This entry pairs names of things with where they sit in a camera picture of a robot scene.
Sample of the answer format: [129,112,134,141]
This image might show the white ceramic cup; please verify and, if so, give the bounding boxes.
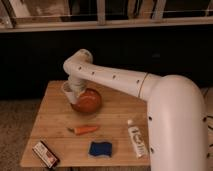
[61,81,81,104]

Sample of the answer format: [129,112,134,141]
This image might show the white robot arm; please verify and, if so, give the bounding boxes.
[63,49,210,171]

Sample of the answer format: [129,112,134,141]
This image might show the orange ceramic bowl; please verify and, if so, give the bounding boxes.
[72,88,102,114]

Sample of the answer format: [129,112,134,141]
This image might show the orange carrot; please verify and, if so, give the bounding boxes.
[68,126,99,135]

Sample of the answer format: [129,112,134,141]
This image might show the blue sponge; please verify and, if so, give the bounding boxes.
[88,141,112,157]

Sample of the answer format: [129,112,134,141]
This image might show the white tube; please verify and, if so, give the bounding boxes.
[127,120,148,158]

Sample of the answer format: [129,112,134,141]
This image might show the black cabinet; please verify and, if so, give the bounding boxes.
[0,26,213,99]

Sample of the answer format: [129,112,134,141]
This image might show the red snack box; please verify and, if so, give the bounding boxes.
[32,141,60,169]

